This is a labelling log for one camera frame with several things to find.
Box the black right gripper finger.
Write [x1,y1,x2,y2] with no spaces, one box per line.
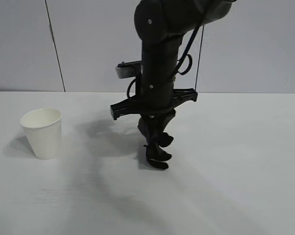
[153,109,177,140]
[137,114,155,145]

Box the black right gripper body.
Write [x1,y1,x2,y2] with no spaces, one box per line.
[110,81,198,121]

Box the purple and black cloth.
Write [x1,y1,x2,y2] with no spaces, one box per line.
[143,132,174,170]

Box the white paper cup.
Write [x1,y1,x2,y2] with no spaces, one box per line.
[19,108,63,160]

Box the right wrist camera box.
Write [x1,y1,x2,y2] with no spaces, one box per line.
[115,60,144,80]

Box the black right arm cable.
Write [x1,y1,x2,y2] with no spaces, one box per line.
[173,23,203,76]

